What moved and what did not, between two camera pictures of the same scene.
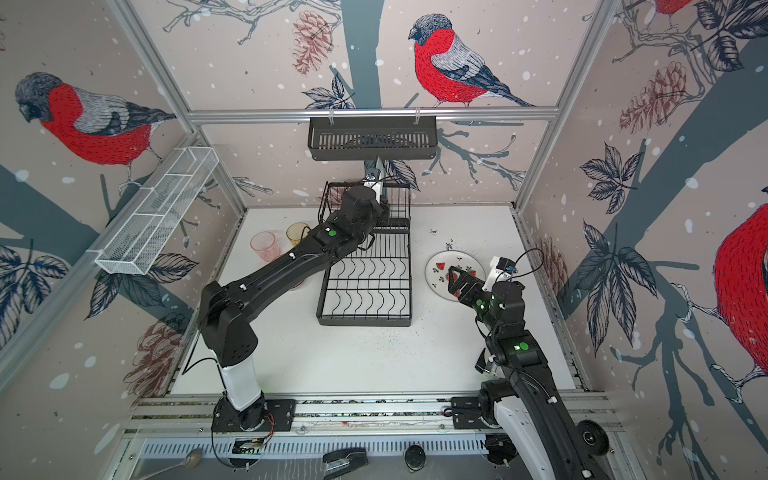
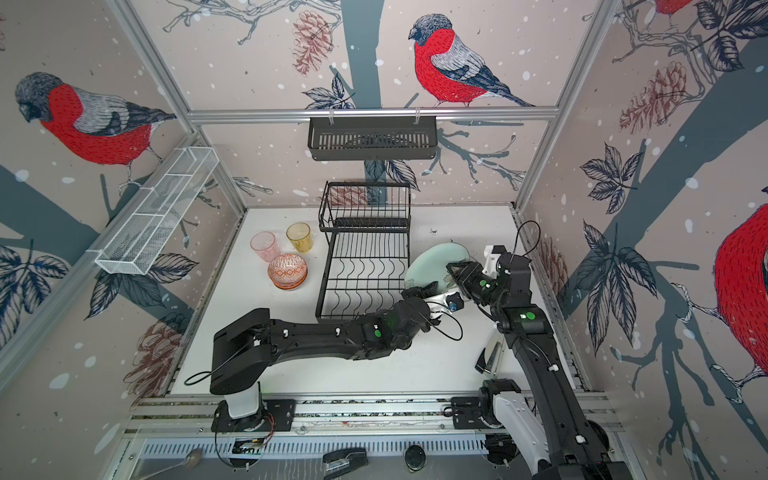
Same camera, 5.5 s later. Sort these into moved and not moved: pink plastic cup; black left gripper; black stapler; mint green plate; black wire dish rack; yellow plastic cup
Moved: black left gripper; mint green plate
Not moved: pink plastic cup; yellow plastic cup; black stapler; black wire dish rack
